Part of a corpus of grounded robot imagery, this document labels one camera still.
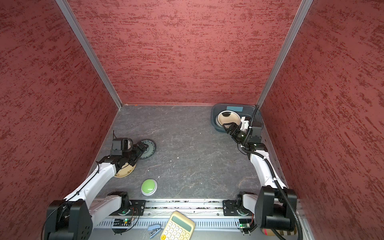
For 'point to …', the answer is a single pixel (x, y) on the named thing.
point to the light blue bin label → (239, 109)
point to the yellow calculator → (179, 227)
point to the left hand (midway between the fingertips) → (145, 153)
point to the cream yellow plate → (227, 116)
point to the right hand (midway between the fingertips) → (223, 130)
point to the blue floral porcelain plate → (150, 151)
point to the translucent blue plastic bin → (244, 110)
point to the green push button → (149, 187)
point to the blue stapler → (154, 229)
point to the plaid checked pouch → (269, 232)
